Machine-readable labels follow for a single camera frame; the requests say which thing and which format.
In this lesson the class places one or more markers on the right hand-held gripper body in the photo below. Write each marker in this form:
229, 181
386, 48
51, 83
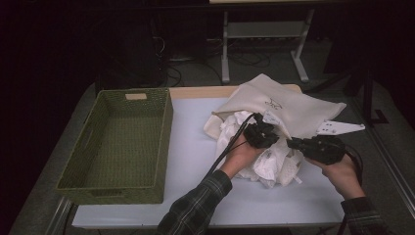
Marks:
326, 150

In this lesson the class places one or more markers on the cream zippered laundry bag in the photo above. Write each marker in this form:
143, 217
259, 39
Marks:
293, 114

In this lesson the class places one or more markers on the white metal desk frame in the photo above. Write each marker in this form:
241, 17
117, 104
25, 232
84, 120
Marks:
225, 49

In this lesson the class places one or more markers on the black metal stand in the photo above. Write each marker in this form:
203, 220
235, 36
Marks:
368, 98

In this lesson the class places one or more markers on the person's right hand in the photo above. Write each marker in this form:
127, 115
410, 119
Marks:
345, 179

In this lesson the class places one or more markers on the white table mat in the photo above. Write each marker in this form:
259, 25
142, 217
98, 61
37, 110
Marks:
189, 147

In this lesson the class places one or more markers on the aluminium frame rail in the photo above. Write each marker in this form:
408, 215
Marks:
58, 215
393, 173

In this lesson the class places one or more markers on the green woven basket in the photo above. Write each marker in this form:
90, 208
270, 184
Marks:
124, 147

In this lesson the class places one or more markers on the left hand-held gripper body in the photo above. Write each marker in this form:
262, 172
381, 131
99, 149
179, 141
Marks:
261, 135

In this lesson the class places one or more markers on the white garment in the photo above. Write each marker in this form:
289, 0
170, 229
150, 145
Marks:
270, 166

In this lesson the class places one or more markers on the person's left hand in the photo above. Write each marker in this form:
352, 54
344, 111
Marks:
238, 160

